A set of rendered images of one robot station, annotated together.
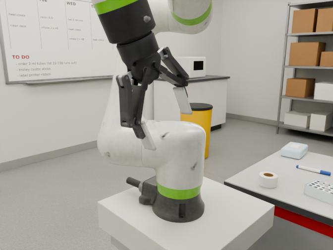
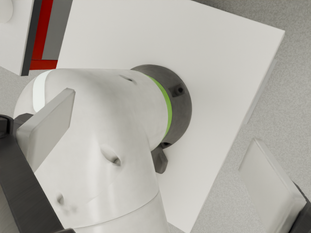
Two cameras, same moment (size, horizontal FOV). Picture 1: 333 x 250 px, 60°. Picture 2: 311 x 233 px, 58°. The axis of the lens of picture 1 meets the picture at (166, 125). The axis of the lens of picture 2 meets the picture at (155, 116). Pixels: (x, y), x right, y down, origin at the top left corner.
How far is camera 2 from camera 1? 0.53 m
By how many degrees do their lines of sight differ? 50
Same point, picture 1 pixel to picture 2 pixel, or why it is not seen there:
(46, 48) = not seen: outside the picture
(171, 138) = (118, 139)
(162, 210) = (183, 124)
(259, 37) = not seen: outside the picture
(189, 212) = (172, 80)
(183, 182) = (156, 94)
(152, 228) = (220, 125)
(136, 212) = (190, 165)
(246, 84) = not seen: outside the picture
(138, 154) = (158, 201)
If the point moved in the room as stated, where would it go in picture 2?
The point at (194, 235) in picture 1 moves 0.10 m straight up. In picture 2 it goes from (210, 59) to (193, 58)
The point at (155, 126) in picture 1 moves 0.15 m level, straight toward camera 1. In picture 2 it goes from (91, 196) to (246, 144)
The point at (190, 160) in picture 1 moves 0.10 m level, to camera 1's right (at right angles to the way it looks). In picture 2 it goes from (129, 87) to (95, 4)
